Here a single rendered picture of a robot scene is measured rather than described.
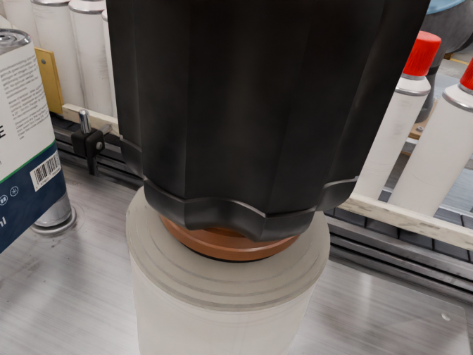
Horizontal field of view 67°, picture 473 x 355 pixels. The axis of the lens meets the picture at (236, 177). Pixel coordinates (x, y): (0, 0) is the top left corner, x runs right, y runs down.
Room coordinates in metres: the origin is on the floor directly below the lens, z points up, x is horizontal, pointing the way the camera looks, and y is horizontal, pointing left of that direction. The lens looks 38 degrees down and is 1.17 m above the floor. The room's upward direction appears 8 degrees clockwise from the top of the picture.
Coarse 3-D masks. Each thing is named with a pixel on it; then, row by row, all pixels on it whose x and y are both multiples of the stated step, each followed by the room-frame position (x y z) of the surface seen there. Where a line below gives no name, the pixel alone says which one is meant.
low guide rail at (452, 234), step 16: (64, 112) 0.42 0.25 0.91; (96, 112) 0.42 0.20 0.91; (96, 128) 0.41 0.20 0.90; (352, 192) 0.33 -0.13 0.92; (352, 208) 0.32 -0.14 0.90; (368, 208) 0.31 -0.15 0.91; (384, 208) 0.31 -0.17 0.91; (400, 208) 0.31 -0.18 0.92; (400, 224) 0.30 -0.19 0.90; (416, 224) 0.30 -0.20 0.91; (432, 224) 0.29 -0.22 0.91; (448, 224) 0.30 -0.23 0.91; (448, 240) 0.29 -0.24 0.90; (464, 240) 0.28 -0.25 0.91
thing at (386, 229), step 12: (60, 120) 0.44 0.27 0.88; (384, 192) 0.38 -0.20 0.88; (336, 216) 0.32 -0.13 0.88; (348, 216) 0.32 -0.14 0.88; (360, 216) 0.33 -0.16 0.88; (444, 216) 0.35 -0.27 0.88; (456, 216) 0.35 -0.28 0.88; (468, 216) 0.36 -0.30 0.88; (372, 228) 0.31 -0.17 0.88; (384, 228) 0.31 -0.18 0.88; (396, 228) 0.32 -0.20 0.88; (408, 240) 0.30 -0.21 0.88; (420, 240) 0.30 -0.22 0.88; (432, 240) 0.31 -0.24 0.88; (444, 252) 0.29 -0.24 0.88; (456, 252) 0.29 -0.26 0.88; (468, 252) 0.29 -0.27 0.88
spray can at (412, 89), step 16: (416, 48) 0.34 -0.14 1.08; (432, 48) 0.34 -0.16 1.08; (416, 64) 0.34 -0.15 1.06; (400, 80) 0.34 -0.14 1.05; (416, 80) 0.34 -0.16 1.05; (400, 96) 0.33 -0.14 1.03; (416, 96) 0.33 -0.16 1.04; (400, 112) 0.33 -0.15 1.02; (416, 112) 0.34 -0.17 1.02; (384, 128) 0.33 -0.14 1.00; (400, 128) 0.33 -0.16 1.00; (384, 144) 0.33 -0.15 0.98; (400, 144) 0.34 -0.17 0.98; (368, 160) 0.33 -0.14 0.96; (384, 160) 0.33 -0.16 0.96; (368, 176) 0.33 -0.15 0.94; (384, 176) 0.34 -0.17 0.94; (368, 192) 0.33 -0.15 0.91
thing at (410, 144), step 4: (408, 140) 0.38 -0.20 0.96; (412, 140) 0.38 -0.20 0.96; (416, 140) 0.38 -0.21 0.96; (404, 144) 0.38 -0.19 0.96; (408, 144) 0.38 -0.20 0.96; (412, 144) 0.38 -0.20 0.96; (416, 144) 0.38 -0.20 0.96; (404, 148) 0.38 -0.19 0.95; (408, 148) 0.38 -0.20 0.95; (412, 148) 0.38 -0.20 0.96; (408, 152) 0.38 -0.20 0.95; (472, 156) 0.37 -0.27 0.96; (472, 160) 0.36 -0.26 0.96; (468, 164) 0.36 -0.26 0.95; (472, 164) 0.36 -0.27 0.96; (468, 168) 0.36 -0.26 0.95; (472, 168) 0.36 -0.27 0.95
